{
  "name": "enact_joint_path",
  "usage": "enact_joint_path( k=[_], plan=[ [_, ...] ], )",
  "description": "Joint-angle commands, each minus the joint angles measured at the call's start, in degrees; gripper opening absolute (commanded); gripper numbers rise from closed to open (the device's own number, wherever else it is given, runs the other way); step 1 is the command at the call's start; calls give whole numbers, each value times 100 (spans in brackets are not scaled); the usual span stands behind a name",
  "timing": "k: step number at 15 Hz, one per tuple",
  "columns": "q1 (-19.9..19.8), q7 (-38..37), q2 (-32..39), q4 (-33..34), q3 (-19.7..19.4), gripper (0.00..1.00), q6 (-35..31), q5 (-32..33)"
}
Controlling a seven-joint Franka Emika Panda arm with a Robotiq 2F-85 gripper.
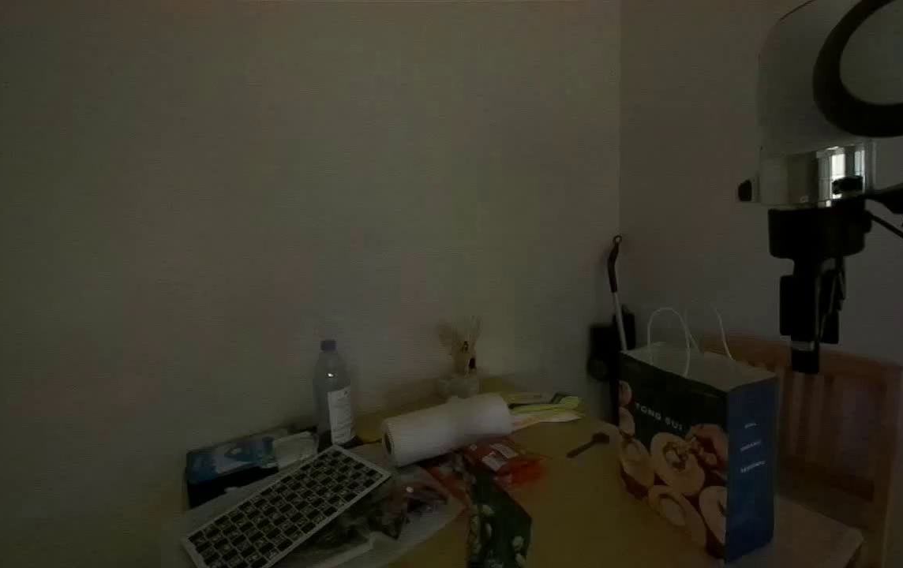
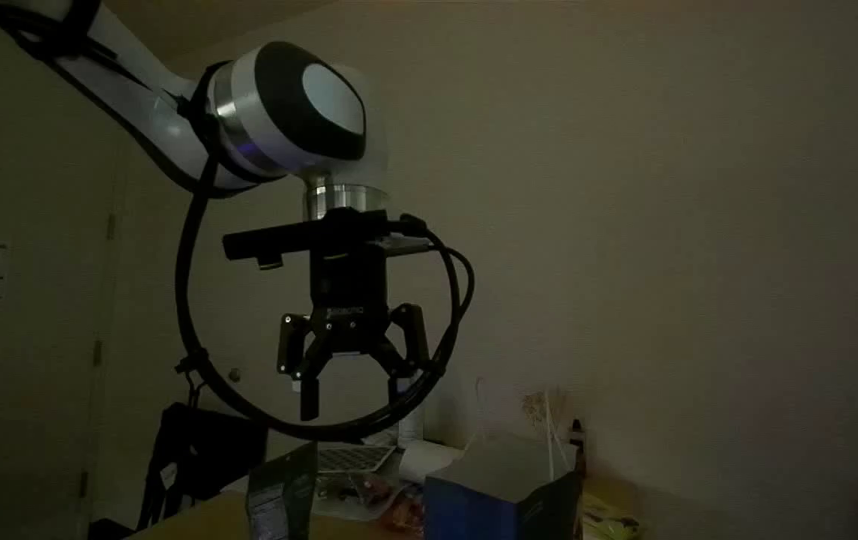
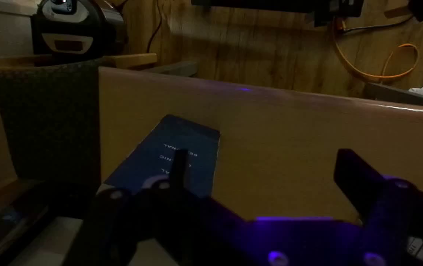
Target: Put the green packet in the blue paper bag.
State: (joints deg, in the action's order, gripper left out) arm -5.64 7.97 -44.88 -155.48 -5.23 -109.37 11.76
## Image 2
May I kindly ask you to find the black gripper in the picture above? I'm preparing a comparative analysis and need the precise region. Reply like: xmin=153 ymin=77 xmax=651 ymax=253
xmin=275 ymin=242 xmax=430 ymax=424

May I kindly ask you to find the green packet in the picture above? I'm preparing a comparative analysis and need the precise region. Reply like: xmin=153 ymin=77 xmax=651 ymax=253
xmin=245 ymin=445 xmax=318 ymax=540

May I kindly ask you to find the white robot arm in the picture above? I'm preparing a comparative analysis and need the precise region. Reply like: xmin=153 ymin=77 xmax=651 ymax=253
xmin=0 ymin=0 xmax=444 ymax=439

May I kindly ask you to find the blue paper bag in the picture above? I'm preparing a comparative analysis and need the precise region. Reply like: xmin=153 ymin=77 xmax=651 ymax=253
xmin=424 ymin=389 xmax=585 ymax=540

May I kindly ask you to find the black white patterned board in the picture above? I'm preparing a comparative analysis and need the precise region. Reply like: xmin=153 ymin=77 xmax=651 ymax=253
xmin=318 ymin=445 xmax=394 ymax=475

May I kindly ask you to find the colourful magazine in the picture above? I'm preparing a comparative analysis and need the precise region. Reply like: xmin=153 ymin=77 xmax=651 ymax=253
xmin=315 ymin=477 xmax=427 ymax=533

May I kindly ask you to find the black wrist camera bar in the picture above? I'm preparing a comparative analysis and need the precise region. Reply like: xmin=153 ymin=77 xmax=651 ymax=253
xmin=222 ymin=208 xmax=431 ymax=271

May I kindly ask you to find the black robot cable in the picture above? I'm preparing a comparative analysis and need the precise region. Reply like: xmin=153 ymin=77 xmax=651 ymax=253
xmin=170 ymin=152 xmax=476 ymax=446

